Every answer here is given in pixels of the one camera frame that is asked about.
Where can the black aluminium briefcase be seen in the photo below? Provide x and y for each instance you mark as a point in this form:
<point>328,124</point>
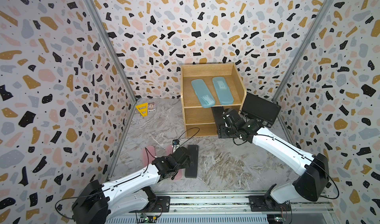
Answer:
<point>263,111</point>

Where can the small card box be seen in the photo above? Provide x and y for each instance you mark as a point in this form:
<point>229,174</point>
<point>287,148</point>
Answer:
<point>151,106</point>

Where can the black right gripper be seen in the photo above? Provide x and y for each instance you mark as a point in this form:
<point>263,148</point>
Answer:
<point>224,117</point>

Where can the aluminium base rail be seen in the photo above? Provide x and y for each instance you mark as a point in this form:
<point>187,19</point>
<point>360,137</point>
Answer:
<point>228,207</point>

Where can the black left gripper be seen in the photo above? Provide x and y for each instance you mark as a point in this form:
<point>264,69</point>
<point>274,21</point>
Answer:
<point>187,163</point>

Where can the aluminium corner post left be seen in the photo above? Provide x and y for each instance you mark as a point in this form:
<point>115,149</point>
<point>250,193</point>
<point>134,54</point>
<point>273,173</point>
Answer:
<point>105,38</point>

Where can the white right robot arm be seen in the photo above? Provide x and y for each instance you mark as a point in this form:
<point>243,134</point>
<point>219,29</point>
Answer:
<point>312,170</point>

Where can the pink pencil case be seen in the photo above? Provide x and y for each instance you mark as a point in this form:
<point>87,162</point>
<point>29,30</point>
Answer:
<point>169,152</point>
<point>148,155</point>

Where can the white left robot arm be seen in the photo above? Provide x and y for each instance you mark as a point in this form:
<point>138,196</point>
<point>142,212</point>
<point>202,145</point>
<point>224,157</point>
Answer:
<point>98,203</point>

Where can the yellow triangular object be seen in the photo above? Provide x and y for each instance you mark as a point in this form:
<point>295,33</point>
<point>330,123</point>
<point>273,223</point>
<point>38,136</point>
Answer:
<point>142,109</point>

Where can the wooden three-tier shelf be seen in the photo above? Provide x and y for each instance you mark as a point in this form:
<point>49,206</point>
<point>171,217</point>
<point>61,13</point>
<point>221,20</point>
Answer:
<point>199,121</point>

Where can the aluminium corner post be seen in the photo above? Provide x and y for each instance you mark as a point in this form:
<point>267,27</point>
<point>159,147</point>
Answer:
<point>105,38</point>
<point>303,46</point>

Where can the translucent blue pencil case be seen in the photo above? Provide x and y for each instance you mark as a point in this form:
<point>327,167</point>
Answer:
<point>203,94</point>
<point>223,91</point>

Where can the aluminium corner post right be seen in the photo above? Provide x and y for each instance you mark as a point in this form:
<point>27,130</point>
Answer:
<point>303,46</point>

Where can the black pencil case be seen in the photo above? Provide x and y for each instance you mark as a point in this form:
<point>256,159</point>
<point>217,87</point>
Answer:
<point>192,171</point>
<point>218,115</point>

